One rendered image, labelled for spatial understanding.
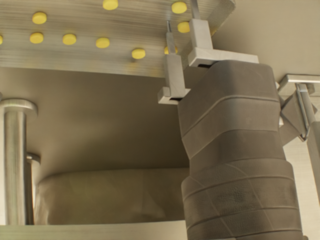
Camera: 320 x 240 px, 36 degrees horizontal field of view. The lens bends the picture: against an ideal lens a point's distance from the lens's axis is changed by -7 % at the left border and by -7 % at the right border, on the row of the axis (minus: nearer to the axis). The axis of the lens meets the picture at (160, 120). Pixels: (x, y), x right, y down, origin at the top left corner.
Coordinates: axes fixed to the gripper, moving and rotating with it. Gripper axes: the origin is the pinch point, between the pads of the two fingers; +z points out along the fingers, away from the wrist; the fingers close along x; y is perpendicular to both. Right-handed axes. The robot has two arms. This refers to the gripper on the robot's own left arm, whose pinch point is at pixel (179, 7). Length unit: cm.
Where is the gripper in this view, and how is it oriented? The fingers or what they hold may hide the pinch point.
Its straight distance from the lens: 38.2
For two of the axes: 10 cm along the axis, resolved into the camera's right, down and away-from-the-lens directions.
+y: 9.3, 0.5, 3.6
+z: -1.0, -9.2, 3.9
